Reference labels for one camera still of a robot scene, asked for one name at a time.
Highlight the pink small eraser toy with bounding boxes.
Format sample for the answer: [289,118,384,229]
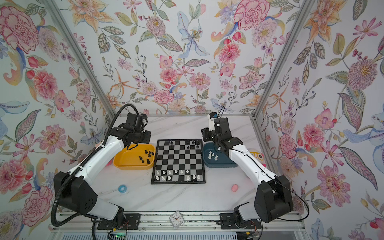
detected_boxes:
[231,184,239,193]

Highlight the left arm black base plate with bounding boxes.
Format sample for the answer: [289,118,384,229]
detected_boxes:
[96,212,141,231]

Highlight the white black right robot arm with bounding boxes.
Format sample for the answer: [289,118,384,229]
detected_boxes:
[201,112,294,223]

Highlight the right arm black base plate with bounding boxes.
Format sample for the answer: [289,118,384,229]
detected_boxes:
[218,213,262,230]

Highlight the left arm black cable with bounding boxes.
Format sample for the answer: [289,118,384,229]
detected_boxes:
[50,103,140,228]

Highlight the teal plastic tray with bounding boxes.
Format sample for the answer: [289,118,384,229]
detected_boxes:
[203,143,238,168]

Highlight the blue small ring toy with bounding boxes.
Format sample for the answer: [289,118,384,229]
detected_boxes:
[118,185,127,194]

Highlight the small white desk clock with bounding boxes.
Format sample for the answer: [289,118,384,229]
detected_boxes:
[169,211,185,229]

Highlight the aluminium frame corner post left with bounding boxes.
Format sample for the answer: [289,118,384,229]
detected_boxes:
[43,1,115,117]

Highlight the pink white plush toy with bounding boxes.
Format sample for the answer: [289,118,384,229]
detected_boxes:
[247,151,267,168]

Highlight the aluminium front rail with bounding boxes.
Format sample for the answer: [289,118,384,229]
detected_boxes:
[49,210,310,233]

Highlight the black white chessboard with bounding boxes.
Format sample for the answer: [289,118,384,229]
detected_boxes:
[151,139,206,185]

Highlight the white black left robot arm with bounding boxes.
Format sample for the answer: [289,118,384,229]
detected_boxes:
[51,114,151,227]

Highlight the aluminium frame corner post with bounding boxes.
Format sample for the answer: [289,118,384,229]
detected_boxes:
[252,1,314,121]
[43,1,115,117]

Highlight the yellow plastic tray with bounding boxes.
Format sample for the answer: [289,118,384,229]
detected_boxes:
[114,144,155,170]

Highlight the aluminium frame corner post right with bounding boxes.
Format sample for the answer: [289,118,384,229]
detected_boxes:
[252,1,314,121]

